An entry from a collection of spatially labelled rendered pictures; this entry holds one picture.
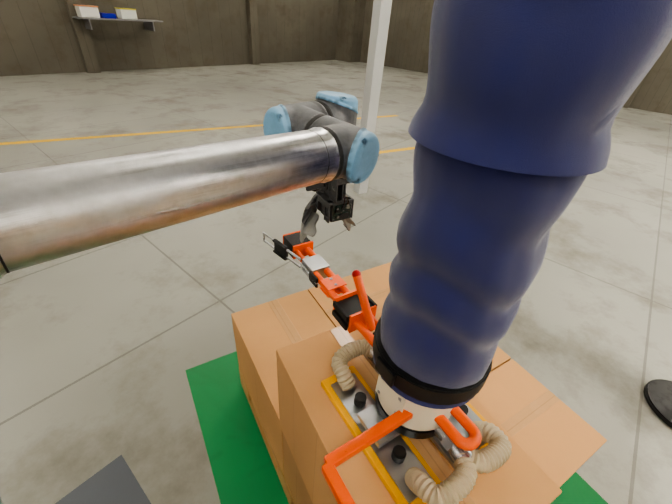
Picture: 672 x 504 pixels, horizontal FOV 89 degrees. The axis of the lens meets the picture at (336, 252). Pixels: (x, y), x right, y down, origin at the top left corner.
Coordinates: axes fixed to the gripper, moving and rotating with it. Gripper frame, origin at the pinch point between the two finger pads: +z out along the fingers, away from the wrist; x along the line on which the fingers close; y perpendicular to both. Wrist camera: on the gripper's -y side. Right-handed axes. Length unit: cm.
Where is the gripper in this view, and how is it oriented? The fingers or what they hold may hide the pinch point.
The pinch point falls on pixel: (324, 235)
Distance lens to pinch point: 94.5
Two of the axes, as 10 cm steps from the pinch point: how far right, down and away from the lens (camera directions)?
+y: 5.1, 5.2, -6.8
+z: -0.7, 8.2, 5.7
